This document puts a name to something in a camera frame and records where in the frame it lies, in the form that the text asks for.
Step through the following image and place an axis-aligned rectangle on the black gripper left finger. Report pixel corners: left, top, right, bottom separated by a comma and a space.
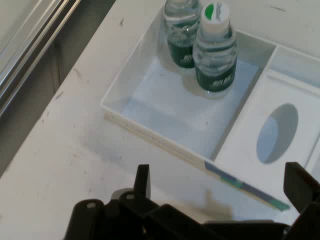
67, 164, 221, 240

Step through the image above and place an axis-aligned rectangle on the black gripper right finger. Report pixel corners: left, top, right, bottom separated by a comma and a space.
283, 161, 320, 240

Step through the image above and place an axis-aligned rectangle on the metal frame rail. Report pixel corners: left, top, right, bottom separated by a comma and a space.
0, 0, 81, 117

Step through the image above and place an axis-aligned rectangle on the white insert with oval hole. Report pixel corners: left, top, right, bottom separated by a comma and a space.
214, 71, 320, 181

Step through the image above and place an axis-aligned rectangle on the water bottle green label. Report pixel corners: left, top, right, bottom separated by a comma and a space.
162, 0, 203, 70
192, 2, 238, 99

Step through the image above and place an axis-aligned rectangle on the white cardboard box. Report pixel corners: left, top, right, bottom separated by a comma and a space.
99, 4, 320, 213

